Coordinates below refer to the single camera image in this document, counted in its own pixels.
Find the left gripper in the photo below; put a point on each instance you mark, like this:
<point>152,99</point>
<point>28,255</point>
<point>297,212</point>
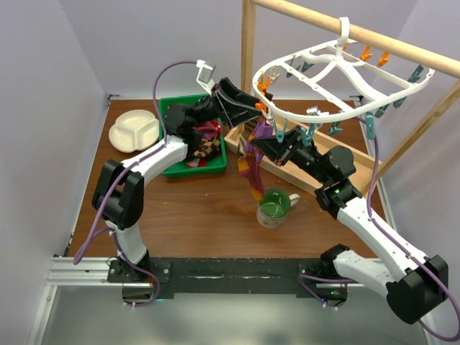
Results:
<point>239,110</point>

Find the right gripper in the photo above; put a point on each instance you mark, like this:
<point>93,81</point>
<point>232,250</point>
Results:
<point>271,148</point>

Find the argyle brown sock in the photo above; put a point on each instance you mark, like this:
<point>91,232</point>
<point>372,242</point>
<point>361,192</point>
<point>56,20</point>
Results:
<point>208,149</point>

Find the white round clip hanger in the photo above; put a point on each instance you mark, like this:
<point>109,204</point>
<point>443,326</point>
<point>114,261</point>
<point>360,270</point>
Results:
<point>335,76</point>

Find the maroon sock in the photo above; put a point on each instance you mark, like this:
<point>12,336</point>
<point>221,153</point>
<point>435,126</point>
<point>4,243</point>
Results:
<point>209,130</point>

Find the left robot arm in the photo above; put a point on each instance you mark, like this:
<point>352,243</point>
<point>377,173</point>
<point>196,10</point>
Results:
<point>119,194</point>

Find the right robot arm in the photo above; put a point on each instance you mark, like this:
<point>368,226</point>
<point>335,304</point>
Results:
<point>411,282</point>

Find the green plastic bin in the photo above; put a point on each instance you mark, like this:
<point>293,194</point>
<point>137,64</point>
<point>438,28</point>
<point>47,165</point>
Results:
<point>181,169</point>

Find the green enamel mug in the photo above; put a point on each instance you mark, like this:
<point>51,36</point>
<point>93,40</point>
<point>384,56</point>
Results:
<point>274,208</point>

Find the wooden rack base tray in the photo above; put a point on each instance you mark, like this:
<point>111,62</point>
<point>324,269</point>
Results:
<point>338,174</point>

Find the white divided plate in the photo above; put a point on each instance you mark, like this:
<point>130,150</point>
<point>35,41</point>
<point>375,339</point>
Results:
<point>134,130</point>

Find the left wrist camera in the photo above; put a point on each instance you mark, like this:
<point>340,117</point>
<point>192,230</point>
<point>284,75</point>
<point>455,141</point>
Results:
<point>205,74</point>

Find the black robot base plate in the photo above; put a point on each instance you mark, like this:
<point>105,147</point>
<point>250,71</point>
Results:
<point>225,276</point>

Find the wooden rack frame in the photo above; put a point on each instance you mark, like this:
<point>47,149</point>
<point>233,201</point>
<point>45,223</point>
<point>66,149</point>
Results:
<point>395,47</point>

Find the aluminium frame rail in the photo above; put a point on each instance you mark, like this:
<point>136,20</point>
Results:
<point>79,306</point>

